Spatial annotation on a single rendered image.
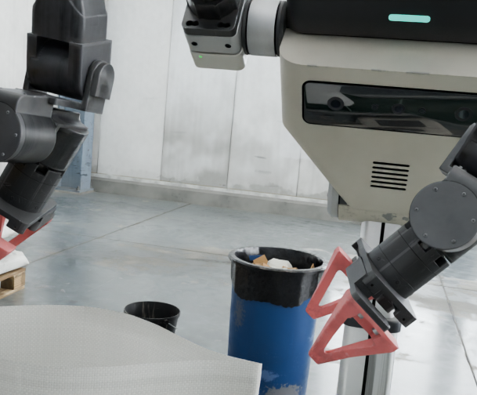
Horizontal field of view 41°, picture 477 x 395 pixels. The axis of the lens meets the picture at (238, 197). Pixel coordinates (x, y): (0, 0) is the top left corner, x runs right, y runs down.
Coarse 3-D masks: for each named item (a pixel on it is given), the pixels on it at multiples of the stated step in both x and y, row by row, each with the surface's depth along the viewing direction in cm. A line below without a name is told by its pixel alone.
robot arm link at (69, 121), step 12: (60, 108) 69; (60, 120) 65; (72, 120) 68; (60, 132) 65; (72, 132) 66; (84, 132) 68; (60, 144) 66; (72, 144) 67; (48, 156) 66; (60, 156) 67; (72, 156) 68; (60, 168) 68
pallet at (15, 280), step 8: (8, 272) 417; (16, 272) 421; (24, 272) 432; (0, 280) 402; (8, 280) 420; (16, 280) 422; (24, 280) 432; (0, 288) 420; (8, 288) 420; (16, 288) 424; (0, 296) 405
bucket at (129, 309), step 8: (128, 304) 335; (136, 304) 340; (144, 304) 342; (152, 304) 343; (160, 304) 343; (168, 304) 342; (128, 312) 334; (136, 312) 340; (144, 312) 342; (152, 312) 343; (160, 312) 343; (168, 312) 341; (176, 312) 336; (152, 320) 315; (160, 320) 316; (168, 320) 319; (176, 320) 326; (168, 328) 322; (176, 328) 325
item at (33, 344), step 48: (0, 336) 80; (48, 336) 82; (96, 336) 82; (144, 336) 79; (0, 384) 64; (48, 384) 63; (96, 384) 64; (144, 384) 66; (192, 384) 68; (240, 384) 68
